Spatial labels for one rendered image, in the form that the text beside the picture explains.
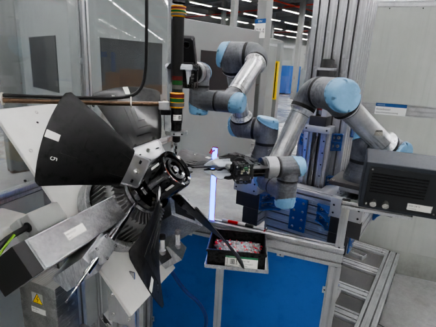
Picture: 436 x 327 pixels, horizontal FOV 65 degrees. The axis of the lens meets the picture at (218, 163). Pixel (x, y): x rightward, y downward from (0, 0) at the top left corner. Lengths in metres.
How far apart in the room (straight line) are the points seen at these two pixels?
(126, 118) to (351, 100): 0.75
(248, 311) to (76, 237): 1.01
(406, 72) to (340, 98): 1.53
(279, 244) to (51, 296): 0.84
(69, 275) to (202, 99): 0.73
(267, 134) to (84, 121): 1.11
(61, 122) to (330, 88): 0.85
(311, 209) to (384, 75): 1.31
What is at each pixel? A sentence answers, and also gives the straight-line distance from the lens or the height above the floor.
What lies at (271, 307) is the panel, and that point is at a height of 0.50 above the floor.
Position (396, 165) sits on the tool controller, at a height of 1.23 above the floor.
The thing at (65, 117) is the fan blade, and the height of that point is 1.38.
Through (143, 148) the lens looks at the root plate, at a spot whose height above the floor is 1.26.
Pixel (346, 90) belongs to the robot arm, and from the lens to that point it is 1.26.
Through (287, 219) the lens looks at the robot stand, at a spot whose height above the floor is 0.77.
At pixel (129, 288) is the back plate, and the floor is 0.88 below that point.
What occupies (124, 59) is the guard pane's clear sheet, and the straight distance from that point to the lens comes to 2.07.
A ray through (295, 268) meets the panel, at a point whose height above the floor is 0.72.
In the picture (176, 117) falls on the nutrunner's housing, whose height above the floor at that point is 1.36.
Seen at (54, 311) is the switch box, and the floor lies 0.76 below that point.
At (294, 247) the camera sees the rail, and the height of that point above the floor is 0.83.
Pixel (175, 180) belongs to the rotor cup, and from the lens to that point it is 0.95.
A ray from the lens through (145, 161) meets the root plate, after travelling 0.97.
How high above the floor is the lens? 1.51
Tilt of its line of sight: 16 degrees down
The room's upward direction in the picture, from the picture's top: 3 degrees clockwise
